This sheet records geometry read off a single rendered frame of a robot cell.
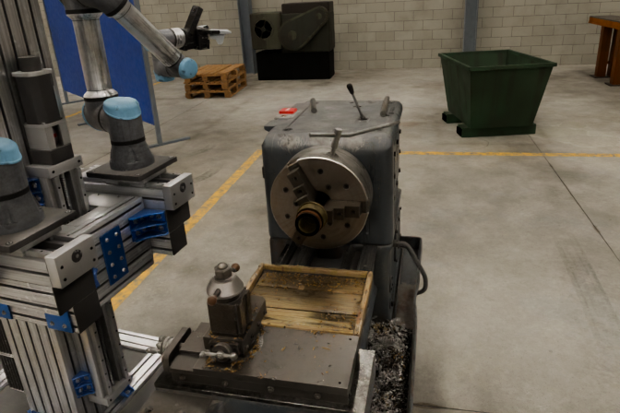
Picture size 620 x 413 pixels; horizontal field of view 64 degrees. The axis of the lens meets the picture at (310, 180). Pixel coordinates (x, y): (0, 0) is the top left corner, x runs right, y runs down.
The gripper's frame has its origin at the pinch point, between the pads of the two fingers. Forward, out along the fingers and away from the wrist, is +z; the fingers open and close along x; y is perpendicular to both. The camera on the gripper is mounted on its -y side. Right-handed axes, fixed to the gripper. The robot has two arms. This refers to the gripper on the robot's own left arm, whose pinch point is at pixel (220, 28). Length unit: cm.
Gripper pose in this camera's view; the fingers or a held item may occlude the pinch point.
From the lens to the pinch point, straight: 223.1
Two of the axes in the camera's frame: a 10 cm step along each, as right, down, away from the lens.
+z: 6.6, -2.9, 6.9
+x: 7.5, 3.1, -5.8
